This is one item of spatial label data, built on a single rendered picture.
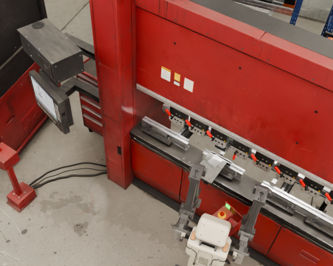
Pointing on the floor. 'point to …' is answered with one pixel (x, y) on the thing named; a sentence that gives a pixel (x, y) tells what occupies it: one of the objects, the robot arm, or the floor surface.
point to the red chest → (93, 120)
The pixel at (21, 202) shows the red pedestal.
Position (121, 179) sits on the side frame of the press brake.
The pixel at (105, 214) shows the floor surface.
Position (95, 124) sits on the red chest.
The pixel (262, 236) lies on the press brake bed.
